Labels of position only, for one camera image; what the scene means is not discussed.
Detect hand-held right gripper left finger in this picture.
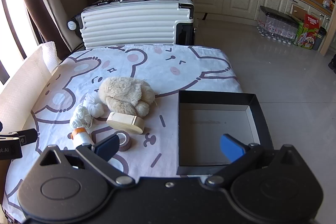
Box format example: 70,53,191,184
39,134,135,186

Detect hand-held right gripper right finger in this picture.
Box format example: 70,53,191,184
205,134,307,186

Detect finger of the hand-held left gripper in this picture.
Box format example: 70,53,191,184
0,129,38,147

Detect brown tape roll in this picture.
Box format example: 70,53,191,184
115,130,132,152

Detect orange-capped masking film roll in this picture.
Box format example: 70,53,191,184
70,127,95,148

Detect black cardboard box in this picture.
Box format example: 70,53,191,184
176,90,275,177

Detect white yarn ball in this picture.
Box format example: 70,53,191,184
70,105,93,132

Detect white mesh bath pouf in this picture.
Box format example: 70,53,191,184
83,93,105,118

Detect beige plush toy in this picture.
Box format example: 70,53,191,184
98,76,156,117

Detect cream sofa cushion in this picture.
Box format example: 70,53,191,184
0,42,59,132

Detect bear-printed bed sheet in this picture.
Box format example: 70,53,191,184
3,43,243,224

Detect white ribbed suitcase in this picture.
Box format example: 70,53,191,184
67,0,197,50

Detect pack of water bottles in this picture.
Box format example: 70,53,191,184
257,6,302,45

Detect green and red carton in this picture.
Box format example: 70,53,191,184
293,13,323,50

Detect black waste bin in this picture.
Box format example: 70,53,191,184
312,26,327,51

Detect brown cardboard piece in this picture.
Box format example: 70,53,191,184
291,5,309,22

